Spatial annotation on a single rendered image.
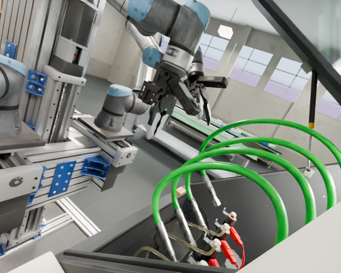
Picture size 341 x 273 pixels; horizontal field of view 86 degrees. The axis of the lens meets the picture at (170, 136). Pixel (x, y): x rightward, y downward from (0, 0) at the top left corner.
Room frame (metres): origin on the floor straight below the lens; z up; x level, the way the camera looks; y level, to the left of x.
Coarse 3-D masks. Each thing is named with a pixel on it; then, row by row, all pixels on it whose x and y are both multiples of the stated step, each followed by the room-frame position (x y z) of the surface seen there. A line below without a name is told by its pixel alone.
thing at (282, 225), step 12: (180, 168) 0.32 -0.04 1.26; (192, 168) 0.31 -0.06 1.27; (204, 168) 0.30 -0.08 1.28; (216, 168) 0.29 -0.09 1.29; (228, 168) 0.28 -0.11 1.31; (240, 168) 0.28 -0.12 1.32; (168, 180) 0.33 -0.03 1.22; (252, 180) 0.27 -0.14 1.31; (264, 180) 0.26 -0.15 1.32; (156, 192) 0.33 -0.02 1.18; (276, 192) 0.25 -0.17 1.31; (156, 204) 0.33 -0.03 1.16; (276, 204) 0.25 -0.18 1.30; (156, 216) 0.32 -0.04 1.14; (276, 216) 0.25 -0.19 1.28; (156, 228) 0.31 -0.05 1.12; (168, 240) 0.30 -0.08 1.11; (276, 240) 0.24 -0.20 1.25; (168, 252) 0.29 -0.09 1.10
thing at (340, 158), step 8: (248, 120) 0.52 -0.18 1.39; (256, 120) 0.51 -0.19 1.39; (264, 120) 0.50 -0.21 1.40; (272, 120) 0.50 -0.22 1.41; (280, 120) 0.49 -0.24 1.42; (224, 128) 0.54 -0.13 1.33; (296, 128) 0.47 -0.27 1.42; (304, 128) 0.46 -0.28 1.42; (208, 136) 0.56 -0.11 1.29; (320, 136) 0.45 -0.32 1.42; (328, 144) 0.44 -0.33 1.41; (200, 152) 0.56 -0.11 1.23; (336, 152) 0.43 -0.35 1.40
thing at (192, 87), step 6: (198, 72) 0.78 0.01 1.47; (192, 78) 0.79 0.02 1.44; (198, 78) 0.79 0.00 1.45; (186, 84) 0.81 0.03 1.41; (192, 84) 0.78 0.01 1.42; (198, 84) 0.74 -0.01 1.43; (192, 90) 0.74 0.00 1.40; (204, 90) 0.75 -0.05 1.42; (204, 96) 0.72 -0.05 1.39; (204, 102) 0.74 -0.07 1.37
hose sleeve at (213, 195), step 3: (204, 177) 0.53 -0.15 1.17; (207, 177) 0.54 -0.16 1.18; (204, 180) 0.53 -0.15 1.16; (207, 180) 0.53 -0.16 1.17; (207, 183) 0.53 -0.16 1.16; (210, 183) 0.53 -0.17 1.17; (207, 186) 0.52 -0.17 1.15; (210, 186) 0.52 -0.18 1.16; (207, 189) 0.52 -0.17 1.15; (210, 189) 0.52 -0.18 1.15; (213, 189) 0.52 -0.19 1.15; (210, 192) 0.52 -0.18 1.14; (213, 192) 0.52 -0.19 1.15; (210, 195) 0.52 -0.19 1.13; (213, 195) 0.51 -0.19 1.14; (216, 195) 0.51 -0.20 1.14; (213, 198) 0.51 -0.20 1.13; (216, 198) 0.51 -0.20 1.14
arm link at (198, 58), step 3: (198, 48) 0.85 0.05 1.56; (198, 51) 0.84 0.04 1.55; (201, 51) 0.86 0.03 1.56; (195, 54) 0.82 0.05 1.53; (198, 54) 0.83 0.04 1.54; (201, 54) 0.85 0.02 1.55; (195, 57) 0.81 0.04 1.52; (198, 57) 0.82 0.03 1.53; (201, 57) 0.83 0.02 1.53; (195, 60) 0.81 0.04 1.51; (198, 60) 0.81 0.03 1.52; (201, 60) 0.82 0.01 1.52; (201, 63) 0.81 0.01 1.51
